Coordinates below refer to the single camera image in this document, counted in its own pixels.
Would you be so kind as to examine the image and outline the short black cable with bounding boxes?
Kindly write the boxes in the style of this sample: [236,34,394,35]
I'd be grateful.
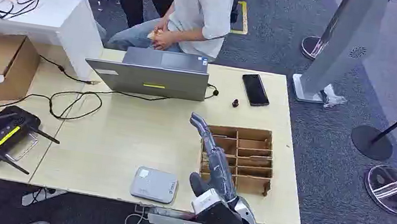
[37,55,103,86]

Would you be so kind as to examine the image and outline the small white flat device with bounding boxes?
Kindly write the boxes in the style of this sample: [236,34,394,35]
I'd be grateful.
[128,164,180,206]

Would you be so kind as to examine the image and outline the long black cable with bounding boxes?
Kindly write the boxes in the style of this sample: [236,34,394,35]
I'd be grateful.
[0,54,221,143]

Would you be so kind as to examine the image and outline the white power strip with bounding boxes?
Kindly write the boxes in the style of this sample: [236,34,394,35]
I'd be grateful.
[21,184,68,212]

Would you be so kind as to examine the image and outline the crumpled clear plastic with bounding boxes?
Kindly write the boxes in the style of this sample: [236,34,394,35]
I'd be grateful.
[319,82,350,111]

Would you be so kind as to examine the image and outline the grey kiosk stand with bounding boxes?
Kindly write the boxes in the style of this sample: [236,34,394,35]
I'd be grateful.
[288,0,391,113]

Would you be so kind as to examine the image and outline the wooden card box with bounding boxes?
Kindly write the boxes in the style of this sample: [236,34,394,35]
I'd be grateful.
[196,121,280,198]

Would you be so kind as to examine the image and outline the grey laptop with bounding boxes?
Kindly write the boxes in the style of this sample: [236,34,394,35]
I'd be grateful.
[81,39,212,104]

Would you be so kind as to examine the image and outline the black-framed glasses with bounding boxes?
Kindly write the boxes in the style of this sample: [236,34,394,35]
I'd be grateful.
[0,0,41,25]

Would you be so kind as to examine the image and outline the black smartphone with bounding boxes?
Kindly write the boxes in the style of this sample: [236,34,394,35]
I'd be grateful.
[238,71,275,110]

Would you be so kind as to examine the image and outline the seated person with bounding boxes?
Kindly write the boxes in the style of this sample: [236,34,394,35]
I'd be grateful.
[106,0,235,66]

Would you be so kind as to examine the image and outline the white cabinet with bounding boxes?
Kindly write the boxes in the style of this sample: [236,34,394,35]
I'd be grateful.
[0,0,111,84]

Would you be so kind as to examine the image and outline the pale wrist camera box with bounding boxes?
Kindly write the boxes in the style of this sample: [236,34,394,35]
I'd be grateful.
[189,185,226,221]

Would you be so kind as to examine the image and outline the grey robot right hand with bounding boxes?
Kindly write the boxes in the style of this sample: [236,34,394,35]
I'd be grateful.
[179,111,249,204]

